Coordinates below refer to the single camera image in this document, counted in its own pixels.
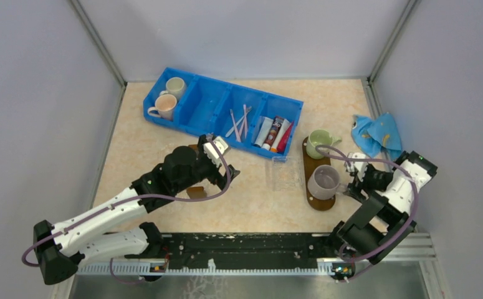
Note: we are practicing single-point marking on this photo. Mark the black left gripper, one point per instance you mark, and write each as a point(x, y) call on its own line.
point(216, 177)

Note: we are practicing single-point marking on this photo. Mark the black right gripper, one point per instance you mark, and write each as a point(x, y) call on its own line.
point(354, 189)

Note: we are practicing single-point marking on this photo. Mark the grey ceramic mug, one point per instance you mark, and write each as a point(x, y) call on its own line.
point(325, 182)

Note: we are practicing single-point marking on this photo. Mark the clear holder with wooden ends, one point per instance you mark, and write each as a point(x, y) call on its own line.
point(192, 190)

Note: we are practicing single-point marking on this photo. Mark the clear textured acrylic tray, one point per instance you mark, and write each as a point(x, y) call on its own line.
point(285, 173)

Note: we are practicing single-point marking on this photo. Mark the green ceramic mug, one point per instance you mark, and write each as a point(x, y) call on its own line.
point(320, 137)

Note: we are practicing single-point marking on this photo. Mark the white ceramic mug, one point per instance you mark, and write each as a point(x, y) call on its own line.
point(163, 107)

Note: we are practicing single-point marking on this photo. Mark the cream speckled ceramic mug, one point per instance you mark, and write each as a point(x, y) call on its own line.
point(175, 86)

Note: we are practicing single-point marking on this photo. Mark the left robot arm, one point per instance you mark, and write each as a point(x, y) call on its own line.
point(61, 249)

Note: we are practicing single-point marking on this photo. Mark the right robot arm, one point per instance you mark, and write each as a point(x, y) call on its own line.
point(385, 216)

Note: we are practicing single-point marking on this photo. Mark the light pink toothbrush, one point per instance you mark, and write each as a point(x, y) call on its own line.
point(245, 125)

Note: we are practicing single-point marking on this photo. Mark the blue crumpled cloth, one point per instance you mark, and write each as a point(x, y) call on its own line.
point(375, 135)

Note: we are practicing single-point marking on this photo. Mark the white tube black cap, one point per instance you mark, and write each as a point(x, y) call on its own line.
point(263, 132)

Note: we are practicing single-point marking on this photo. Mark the blue divided storage bin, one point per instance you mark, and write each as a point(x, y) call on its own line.
point(205, 108)

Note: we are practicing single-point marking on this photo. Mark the white tube orange cap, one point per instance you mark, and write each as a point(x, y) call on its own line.
point(279, 136)

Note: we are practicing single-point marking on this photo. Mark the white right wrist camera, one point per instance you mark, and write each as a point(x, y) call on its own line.
point(356, 169)

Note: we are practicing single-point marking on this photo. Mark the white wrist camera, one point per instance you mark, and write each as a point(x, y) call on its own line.
point(215, 149)
point(356, 169)

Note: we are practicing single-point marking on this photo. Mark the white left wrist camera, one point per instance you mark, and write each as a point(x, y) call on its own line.
point(215, 149)

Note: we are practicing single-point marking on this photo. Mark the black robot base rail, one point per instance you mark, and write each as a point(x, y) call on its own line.
point(238, 251)

